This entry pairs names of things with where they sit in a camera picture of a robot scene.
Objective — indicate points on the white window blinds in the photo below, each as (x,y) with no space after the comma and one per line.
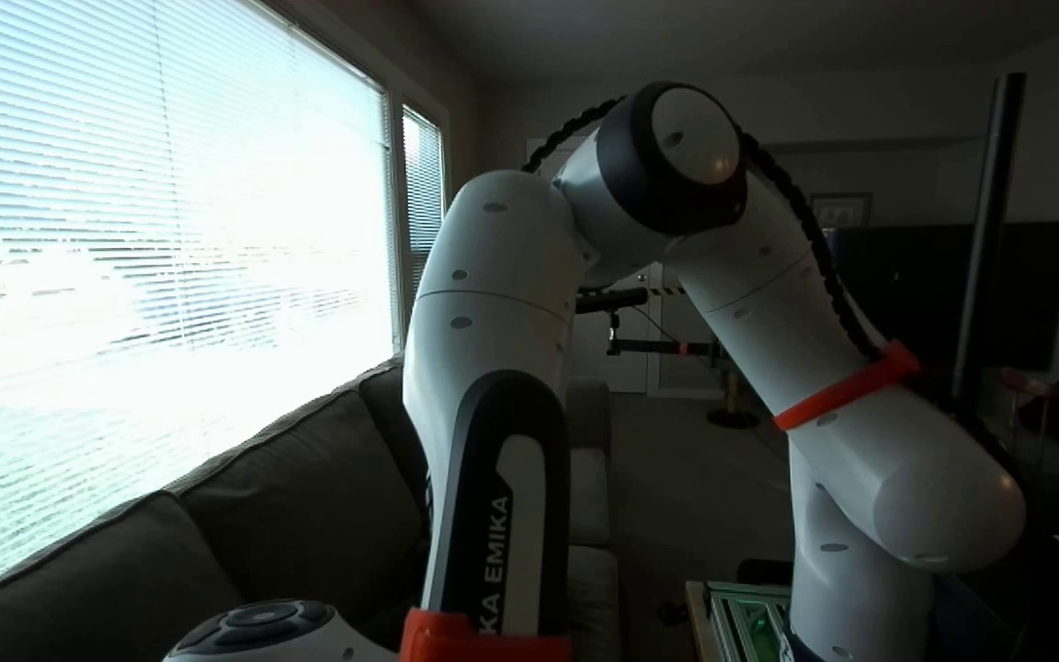
(196,232)

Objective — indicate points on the grey fabric sofa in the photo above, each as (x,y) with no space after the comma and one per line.
(327,502)

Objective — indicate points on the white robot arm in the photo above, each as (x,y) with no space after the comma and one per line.
(655,232)

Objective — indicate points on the dark television cabinet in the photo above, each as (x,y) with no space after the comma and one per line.
(911,280)

